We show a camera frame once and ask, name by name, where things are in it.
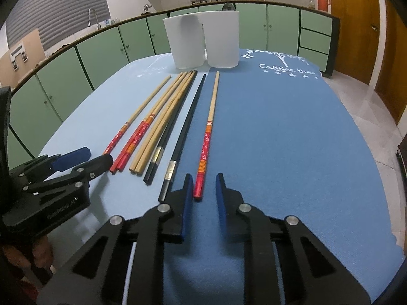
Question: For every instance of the cardboard box with fittings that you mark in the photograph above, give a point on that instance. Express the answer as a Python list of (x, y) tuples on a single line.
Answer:
[(21, 59)]

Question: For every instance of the dark glass cabinet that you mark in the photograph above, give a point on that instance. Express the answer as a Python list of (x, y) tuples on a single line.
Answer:
[(401, 158)]

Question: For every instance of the grey window blind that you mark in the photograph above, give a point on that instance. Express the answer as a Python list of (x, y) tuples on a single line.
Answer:
[(55, 19)]

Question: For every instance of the white double utensil holder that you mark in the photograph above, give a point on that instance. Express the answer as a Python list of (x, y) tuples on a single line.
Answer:
[(210, 37)]

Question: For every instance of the green lower kitchen cabinets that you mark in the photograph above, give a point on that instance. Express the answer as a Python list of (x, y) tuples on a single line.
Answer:
[(56, 86)]

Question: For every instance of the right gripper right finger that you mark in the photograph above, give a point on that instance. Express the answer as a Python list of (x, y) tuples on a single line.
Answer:
[(284, 262)]

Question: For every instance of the small glass jar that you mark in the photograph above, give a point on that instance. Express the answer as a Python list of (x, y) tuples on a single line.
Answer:
[(311, 4)]

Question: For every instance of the blue table mat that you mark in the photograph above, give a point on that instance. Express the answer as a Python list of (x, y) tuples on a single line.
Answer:
[(285, 141)]

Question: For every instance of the person left hand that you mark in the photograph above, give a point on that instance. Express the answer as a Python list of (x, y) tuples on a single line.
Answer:
[(41, 255)]

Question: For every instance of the chrome kitchen faucet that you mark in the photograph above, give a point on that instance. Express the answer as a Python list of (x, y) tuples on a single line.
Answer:
[(92, 13)]

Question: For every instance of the orange thermos flask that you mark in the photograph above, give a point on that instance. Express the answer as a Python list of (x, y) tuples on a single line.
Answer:
[(323, 5)]

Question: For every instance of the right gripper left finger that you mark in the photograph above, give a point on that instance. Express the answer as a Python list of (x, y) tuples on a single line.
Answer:
[(124, 259)]

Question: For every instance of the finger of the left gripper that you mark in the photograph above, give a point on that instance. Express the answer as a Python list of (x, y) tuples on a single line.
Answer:
[(93, 168), (71, 159)]

